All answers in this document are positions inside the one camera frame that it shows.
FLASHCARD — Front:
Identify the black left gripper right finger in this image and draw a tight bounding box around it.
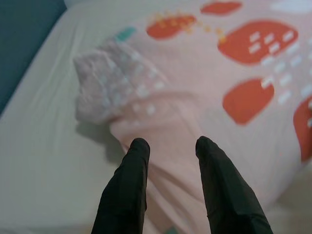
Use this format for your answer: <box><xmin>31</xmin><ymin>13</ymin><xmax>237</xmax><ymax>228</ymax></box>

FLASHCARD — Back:
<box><xmin>195</xmin><ymin>136</ymin><xmax>273</xmax><ymax>234</ymax></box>

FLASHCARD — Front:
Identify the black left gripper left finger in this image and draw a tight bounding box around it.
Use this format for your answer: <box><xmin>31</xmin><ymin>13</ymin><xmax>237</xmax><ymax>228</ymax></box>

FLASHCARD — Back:
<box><xmin>90</xmin><ymin>137</ymin><xmax>151</xmax><ymax>234</ymax></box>

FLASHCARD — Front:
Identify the pink pillow with orange blotches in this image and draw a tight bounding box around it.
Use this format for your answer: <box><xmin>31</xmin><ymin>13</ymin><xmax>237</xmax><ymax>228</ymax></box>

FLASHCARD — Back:
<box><xmin>73</xmin><ymin>0</ymin><xmax>312</xmax><ymax>234</ymax></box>

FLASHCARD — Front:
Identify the bed with cream sheet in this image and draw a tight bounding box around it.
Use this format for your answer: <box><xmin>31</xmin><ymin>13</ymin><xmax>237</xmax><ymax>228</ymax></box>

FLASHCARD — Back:
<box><xmin>0</xmin><ymin>0</ymin><xmax>312</xmax><ymax>234</ymax></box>

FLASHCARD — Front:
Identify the teal upholstered headboard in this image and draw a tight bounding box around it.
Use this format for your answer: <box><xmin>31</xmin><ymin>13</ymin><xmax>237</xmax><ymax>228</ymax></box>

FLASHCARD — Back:
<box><xmin>0</xmin><ymin>0</ymin><xmax>68</xmax><ymax>115</ymax></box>

